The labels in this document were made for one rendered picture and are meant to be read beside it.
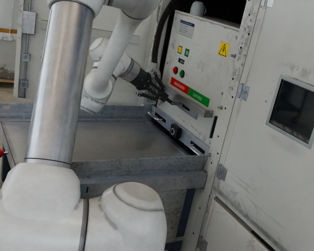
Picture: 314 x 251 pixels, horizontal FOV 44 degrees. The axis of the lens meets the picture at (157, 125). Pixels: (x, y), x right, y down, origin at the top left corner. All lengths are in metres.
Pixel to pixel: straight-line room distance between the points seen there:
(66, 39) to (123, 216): 0.41
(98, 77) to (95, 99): 0.12
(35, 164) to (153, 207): 0.25
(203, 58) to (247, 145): 0.48
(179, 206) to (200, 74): 0.54
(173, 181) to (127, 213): 0.68
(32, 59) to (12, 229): 1.28
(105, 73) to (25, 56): 0.70
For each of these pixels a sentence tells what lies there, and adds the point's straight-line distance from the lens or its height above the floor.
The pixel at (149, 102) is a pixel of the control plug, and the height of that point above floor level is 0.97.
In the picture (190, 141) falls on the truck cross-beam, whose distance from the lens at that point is 1.67.
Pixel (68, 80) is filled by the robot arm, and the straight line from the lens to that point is 0.88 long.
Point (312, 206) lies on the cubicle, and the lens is 1.16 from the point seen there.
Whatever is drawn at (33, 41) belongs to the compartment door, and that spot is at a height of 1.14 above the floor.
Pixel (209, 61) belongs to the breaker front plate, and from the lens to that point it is 1.60.
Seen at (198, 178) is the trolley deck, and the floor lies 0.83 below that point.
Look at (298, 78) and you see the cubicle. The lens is 1.17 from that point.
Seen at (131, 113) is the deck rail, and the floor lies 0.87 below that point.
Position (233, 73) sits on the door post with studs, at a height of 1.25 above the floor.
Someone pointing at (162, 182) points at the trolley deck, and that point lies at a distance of 1.43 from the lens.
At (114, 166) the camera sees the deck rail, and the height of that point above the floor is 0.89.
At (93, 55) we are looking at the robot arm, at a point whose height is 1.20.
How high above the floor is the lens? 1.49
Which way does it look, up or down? 20 degrees down
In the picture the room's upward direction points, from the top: 11 degrees clockwise
